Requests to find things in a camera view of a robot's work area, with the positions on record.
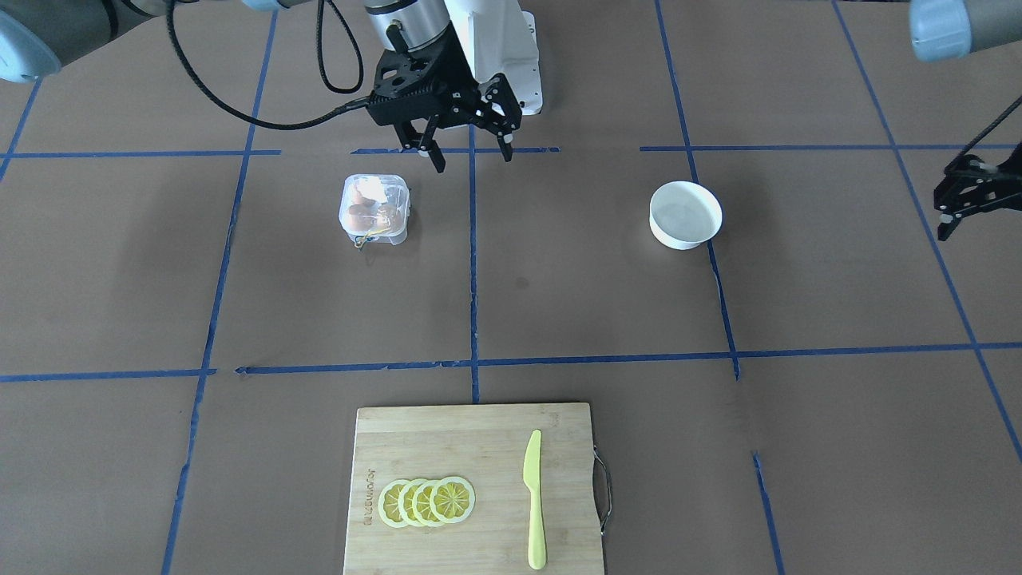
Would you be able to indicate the yellow plastic knife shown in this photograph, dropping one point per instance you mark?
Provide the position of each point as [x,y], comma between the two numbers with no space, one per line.
[536,529]

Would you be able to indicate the yellow lemon slice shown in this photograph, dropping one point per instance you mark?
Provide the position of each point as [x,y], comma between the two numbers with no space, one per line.
[454,499]
[407,505]
[425,504]
[390,504]

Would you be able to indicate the brown egg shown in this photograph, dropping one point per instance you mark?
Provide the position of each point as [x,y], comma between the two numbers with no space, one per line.
[368,191]
[359,219]
[389,219]

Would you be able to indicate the white bowl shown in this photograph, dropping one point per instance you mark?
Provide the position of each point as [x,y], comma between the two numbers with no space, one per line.
[682,215]

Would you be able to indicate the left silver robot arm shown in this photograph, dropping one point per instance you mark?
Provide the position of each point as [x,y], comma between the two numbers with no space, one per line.
[943,30]

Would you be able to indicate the clear plastic egg box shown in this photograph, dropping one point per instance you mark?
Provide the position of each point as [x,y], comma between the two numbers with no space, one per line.
[397,193]

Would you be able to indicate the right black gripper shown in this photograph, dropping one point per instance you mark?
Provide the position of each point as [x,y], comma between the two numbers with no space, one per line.
[461,85]

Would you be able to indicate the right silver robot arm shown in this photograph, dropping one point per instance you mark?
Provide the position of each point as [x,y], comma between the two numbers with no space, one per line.
[40,38]

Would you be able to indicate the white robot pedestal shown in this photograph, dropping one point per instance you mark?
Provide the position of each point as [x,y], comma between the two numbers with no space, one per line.
[500,37]

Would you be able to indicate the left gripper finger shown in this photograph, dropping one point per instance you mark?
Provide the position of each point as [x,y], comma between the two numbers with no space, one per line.
[972,186]

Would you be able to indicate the bamboo cutting board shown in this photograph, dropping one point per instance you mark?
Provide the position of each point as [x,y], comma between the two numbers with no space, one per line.
[484,444]

